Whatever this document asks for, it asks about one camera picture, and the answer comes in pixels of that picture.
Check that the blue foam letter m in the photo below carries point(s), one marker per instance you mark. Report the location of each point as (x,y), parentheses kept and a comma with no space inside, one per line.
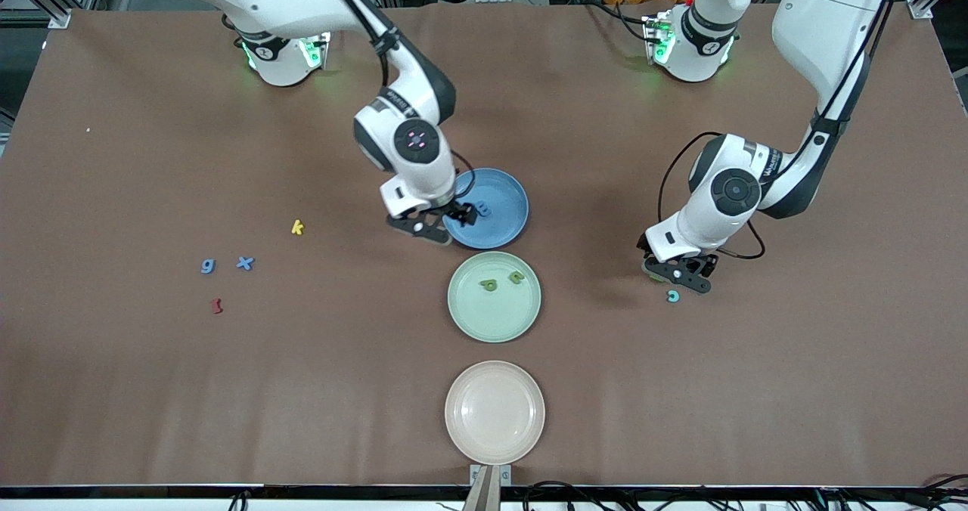
(484,210)

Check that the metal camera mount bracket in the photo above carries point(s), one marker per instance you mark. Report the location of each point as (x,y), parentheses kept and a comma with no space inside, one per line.
(490,488)

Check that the metal table edge rail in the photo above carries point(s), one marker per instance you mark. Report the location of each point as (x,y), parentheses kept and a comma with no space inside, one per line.
(113,505)

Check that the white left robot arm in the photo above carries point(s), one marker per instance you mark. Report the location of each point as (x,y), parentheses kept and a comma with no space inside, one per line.
(824,35)

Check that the brown table cover sheet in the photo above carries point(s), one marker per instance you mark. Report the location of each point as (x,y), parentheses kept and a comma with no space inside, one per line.
(378,390)

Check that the yellow foam letter k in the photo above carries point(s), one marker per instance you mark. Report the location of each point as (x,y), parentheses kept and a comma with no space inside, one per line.
(296,227)

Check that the green foam letter n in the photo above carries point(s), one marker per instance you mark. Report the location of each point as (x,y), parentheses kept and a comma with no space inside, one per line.
(516,277)

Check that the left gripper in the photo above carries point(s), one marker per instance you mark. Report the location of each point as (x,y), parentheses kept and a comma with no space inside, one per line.
(708,262)

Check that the blue plate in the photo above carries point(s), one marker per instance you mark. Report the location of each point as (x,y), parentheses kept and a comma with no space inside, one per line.
(503,227)

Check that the green foam letter p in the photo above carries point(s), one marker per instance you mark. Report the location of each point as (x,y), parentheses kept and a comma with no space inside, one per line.
(488,285)

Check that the pink beige plate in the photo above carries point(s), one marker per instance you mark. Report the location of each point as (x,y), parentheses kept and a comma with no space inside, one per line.
(494,413)

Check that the blue foam letter x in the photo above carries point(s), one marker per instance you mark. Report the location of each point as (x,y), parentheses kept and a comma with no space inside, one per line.
(244,263)

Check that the blue foam letter g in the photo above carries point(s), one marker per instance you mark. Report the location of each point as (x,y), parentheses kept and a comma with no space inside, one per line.
(213,267)

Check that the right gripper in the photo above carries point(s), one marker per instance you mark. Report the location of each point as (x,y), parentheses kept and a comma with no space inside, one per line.
(451,211)

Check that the green plate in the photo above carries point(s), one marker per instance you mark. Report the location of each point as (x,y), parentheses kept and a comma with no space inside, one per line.
(491,318)

